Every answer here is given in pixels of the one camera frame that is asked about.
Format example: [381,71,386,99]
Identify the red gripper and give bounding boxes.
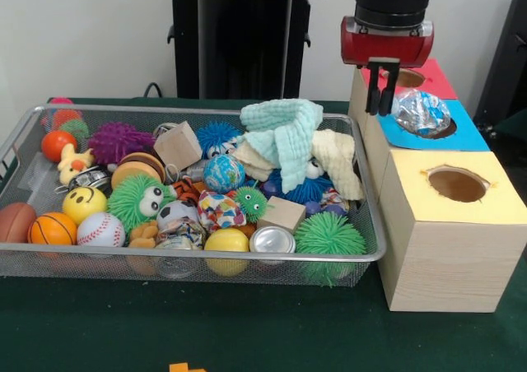
[341,16,435,117]

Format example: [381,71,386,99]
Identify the clear plastic packet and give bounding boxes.
[391,90,453,139]

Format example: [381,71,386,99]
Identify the cream muslin cloth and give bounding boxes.
[229,129,363,202]

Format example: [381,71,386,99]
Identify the mint green cloth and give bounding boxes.
[239,99,323,193]

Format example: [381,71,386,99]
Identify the purple spiky toy with eyes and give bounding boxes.
[87,123,156,167]

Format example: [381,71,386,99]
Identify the green spiky ball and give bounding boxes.
[294,212,367,286]
[107,173,176,233]

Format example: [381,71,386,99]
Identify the black can with silver top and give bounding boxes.
[69,168,113,195]

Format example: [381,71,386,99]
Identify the yellow duck toy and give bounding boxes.
[56,144,96,187]

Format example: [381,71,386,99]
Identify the clear mesh bin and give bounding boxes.
[0,105,386,288]

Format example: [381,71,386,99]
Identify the wooden box with three holes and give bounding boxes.
[347,55,527,313]

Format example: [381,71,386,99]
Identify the plain wooden cube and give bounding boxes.
[153,122,203,174]

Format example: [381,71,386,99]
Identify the toy hamburger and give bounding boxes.
[110,151,166,188]

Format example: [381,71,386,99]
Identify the dark green tablecloth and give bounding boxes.
[0,96,527,372]

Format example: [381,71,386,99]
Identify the white baseball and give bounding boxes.
[77,212,127,248]

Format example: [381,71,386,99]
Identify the yellow smiley ball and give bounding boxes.
[63,186,108,225]

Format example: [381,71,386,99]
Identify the small orange basketball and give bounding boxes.
[28,212,78,246]

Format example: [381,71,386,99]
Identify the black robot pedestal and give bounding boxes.
[159,0,331,101]

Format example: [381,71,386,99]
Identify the black cable loop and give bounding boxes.
[143,81,166,100]

